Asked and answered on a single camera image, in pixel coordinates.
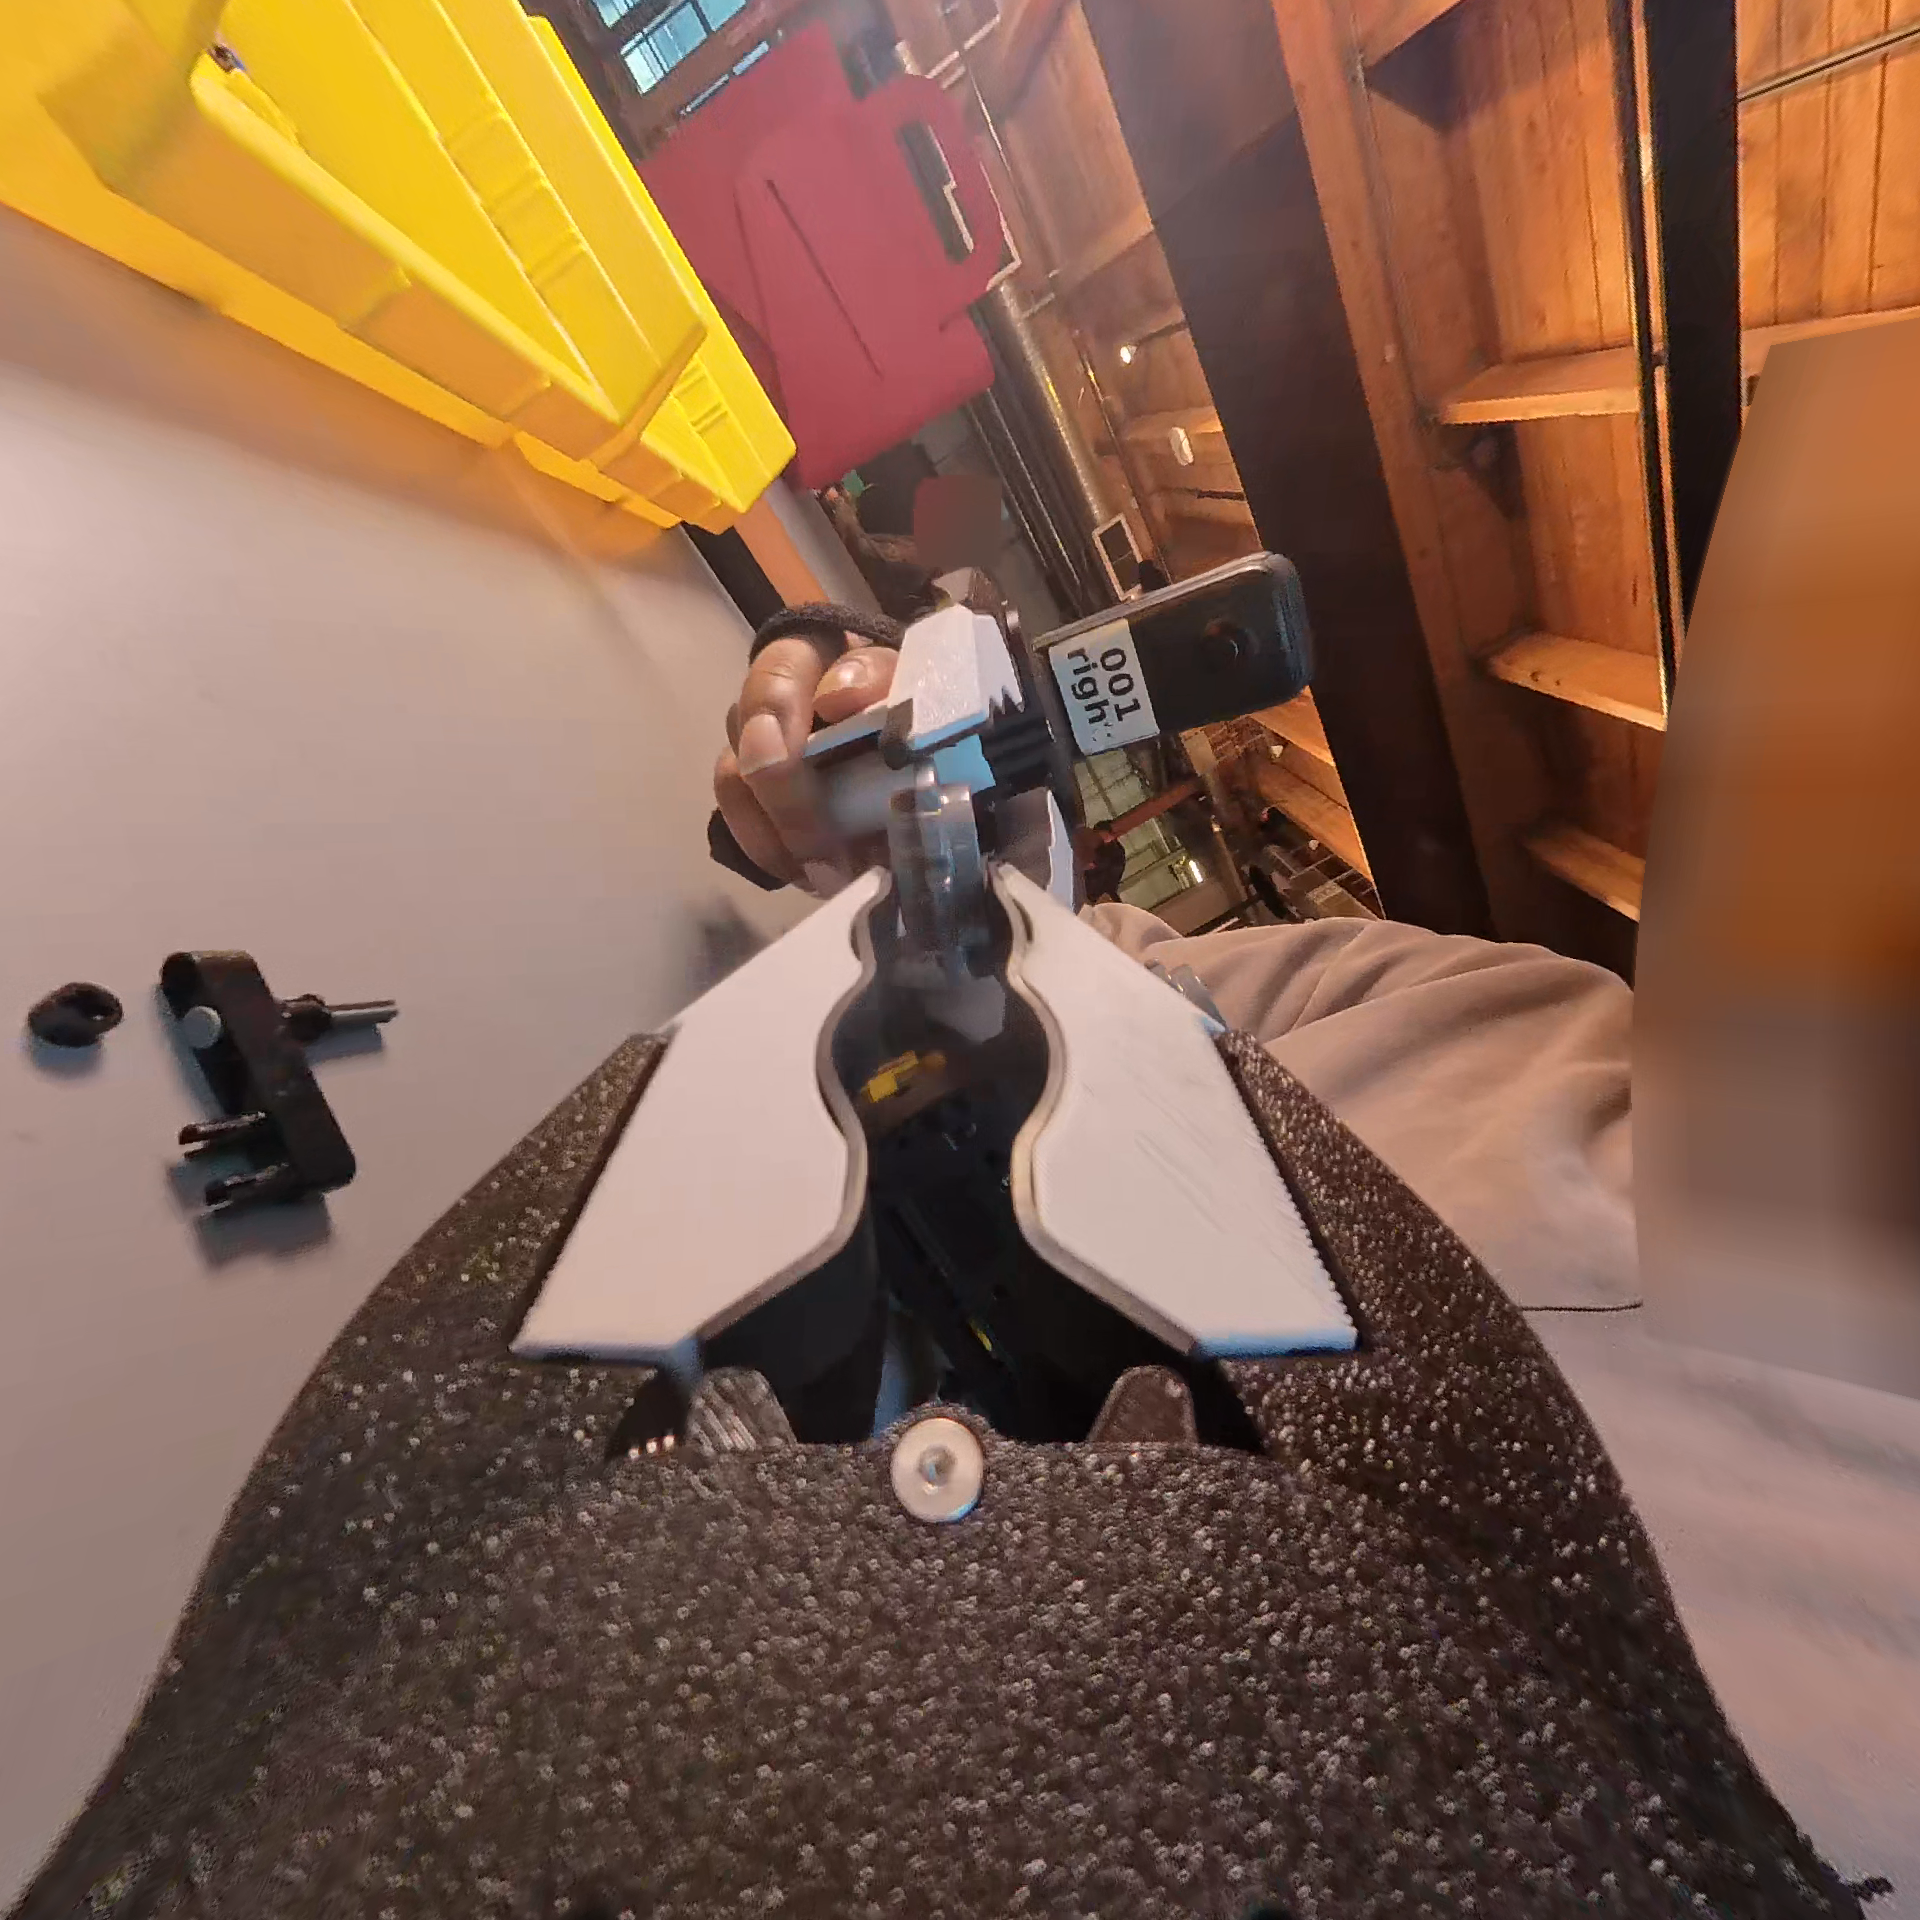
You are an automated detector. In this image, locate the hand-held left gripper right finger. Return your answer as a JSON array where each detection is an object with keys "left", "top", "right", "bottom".
[{"left": 987, "top": 867, "right": 1362, "bottom": 1363}]

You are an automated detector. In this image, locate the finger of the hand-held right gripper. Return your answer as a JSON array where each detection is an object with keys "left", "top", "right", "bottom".
[
  {"left": 806, "top": 604, "right": 1034, "bottom": 763},
  {"left": 982, "top": 790, "right": 1086, "bottom": 912}
]

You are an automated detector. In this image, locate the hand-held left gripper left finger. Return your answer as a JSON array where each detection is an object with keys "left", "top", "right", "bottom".
[{"left": 507, "top": 867, "right": 899, "bottom": 1378}]

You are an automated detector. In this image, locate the grey toy wheel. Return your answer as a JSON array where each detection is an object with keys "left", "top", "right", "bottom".
[{"left": 883, "top": 778, "right": 1003, "bottom": 1039}]

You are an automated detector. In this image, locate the yellow toy brick vehicle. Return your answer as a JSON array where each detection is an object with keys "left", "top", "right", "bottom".
[{"left": 839, "top": 1042, "right": 1052, "bottom": 1404}]

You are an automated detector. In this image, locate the black brick beam with pins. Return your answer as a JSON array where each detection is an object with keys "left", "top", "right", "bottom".
[{"left": 157, "top": 948, "right": 399, "bottom": 1214}]

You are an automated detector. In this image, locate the person's right forearm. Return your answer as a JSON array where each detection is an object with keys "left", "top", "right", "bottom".
[{"left": 1078, "top": 902, "right": 1643, "bottom": 1314}]

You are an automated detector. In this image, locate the person's right hand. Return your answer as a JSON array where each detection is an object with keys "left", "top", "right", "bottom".
[{"left": 708, "top": 645, "right": 906, "bottom": 896}]

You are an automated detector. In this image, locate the yellow plastic bin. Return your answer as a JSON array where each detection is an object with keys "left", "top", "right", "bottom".
[
  {"left": 510, "top": 299, "right": 798, "bottom": 535},
  {"left": 0, "top": 0, "right": 711, "bottom": 452}
]

